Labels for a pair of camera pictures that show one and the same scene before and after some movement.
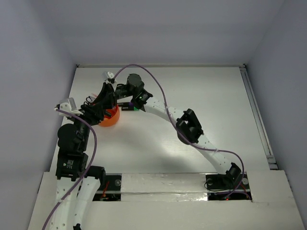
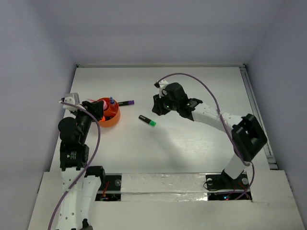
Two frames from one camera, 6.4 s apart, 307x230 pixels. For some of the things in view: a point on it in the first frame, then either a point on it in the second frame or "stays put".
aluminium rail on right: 269,153 stays put
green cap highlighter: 130,108 → 150,122
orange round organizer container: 111,117 stays put
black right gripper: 108,97 → 158,108
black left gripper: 89,111 stays put
